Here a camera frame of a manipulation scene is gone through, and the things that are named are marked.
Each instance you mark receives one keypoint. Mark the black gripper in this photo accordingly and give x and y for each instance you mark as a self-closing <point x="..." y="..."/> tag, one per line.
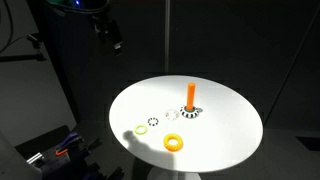
<point x="106" y="28"/>

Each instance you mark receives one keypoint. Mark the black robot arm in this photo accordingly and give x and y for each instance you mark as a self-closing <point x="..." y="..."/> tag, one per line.
<point x="71" y="20"/>

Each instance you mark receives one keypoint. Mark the purple clamp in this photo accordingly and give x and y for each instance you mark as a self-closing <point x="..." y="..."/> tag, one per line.
<point x="68" y="140"/>

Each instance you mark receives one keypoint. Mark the round white table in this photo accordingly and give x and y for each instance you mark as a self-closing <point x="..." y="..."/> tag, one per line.
<point x="206" y="133"/>

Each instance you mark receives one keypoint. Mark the silver metal cylinder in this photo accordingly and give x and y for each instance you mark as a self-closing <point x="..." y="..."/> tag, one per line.
<point x="34" y="158"/>

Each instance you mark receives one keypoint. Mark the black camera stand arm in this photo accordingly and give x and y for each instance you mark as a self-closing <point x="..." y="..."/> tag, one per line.
<point x="23" y="57"/>

